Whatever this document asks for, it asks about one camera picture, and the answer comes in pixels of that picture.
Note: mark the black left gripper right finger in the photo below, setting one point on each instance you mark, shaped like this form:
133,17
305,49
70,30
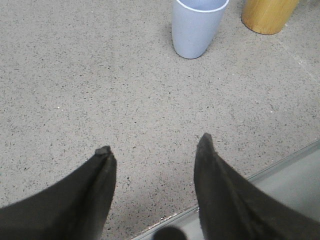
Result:
232,208

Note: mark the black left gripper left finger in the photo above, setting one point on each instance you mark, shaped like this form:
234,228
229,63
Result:
74,208

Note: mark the blue plastic cup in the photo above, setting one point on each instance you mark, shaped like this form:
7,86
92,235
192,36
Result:
194,24

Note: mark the bamboo cylinder holder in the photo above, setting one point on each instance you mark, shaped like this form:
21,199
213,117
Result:
267,17

